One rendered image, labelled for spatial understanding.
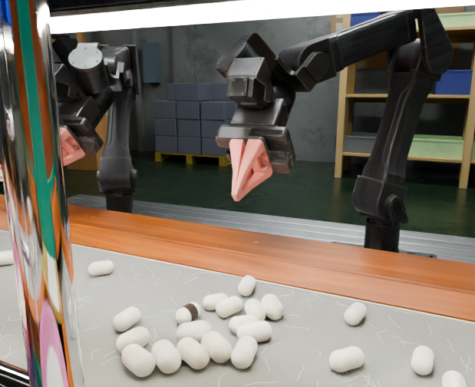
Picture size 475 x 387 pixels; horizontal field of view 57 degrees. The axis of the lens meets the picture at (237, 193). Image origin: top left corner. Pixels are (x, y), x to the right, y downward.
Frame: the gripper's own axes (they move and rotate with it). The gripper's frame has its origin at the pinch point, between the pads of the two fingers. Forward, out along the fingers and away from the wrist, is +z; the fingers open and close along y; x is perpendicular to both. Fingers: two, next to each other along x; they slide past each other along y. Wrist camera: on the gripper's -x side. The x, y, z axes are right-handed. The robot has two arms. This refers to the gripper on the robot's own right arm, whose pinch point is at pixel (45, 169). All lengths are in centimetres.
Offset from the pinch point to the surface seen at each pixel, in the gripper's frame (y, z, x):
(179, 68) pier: -292, -416, 302
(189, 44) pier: -274, -438, 278
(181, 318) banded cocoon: 36.4, 19.3, -2.7
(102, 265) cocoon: 19.7, 13.9, 1.3
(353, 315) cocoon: 53, 13, 2
